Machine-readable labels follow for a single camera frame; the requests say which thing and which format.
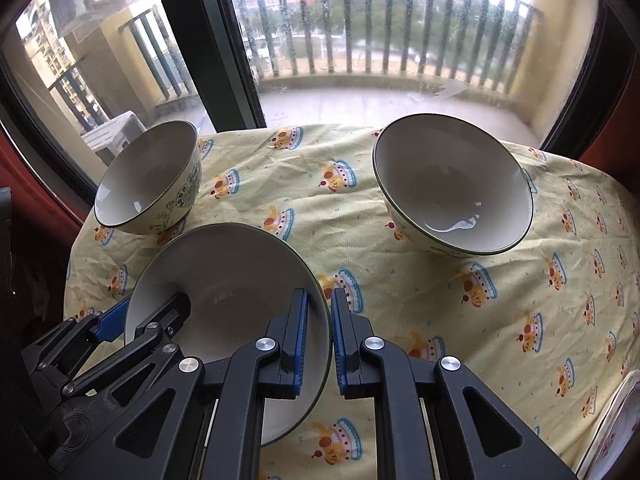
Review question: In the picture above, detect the small cream bowl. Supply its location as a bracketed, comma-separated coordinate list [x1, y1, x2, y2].
[93, 120, 202, 235]
[124, 223, 332, 445]

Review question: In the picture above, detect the white red-rimmed plate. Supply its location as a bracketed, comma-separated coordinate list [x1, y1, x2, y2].
[577, 370, 639, 479]

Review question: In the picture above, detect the large cream patterned bowl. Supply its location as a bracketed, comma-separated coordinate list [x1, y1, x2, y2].
[372, 114, 534, 258]

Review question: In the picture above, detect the yellow crown-print tablecloth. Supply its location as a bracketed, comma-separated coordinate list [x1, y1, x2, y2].
[63, 122, 640, 480]

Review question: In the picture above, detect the red curtain left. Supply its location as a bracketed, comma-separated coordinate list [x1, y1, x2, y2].
[1, 126, 84, 258]

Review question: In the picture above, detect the red curtain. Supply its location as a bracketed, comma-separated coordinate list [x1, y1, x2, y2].
[1, 126, 84, 258]
[580, 128, 639, 193]

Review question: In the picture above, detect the white air conditioner unit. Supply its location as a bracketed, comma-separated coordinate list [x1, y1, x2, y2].
[81, 110, 146, 166]

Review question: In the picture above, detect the red curtain right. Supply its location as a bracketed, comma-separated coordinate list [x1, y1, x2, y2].
[580, 128, 639, 193]

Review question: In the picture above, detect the balcony metal railing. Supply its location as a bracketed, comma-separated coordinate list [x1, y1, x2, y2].
[232, 0, 542, 94]

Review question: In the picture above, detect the black window frame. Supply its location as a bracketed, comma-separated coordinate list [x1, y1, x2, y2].
[1, 0, 639, 221]

